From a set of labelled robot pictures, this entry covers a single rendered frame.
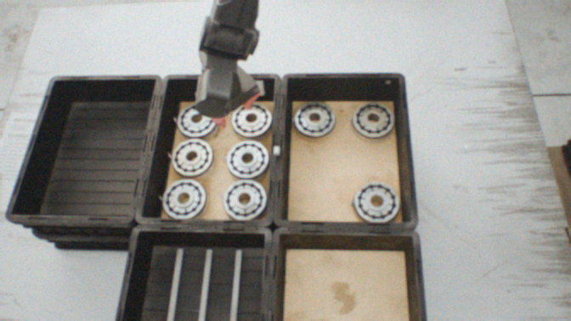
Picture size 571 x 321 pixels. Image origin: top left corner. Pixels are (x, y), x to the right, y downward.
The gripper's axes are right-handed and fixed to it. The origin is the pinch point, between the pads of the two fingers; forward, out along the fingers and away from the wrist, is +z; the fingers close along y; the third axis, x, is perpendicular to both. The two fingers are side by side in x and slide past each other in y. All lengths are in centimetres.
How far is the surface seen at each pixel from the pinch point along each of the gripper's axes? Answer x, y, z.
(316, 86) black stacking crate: 2.7, 25.3, 17.2
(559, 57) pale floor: -19, 167, 107
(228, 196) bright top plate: -4.4, -9.0, 20.4
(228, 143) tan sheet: 8.5, 0.5, 23.7
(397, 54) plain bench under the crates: 5, 61, 37
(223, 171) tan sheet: 2.9, -5.5, 23.5
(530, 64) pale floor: -12, 153, 107
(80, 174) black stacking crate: 27.6, -32.9, 24.0
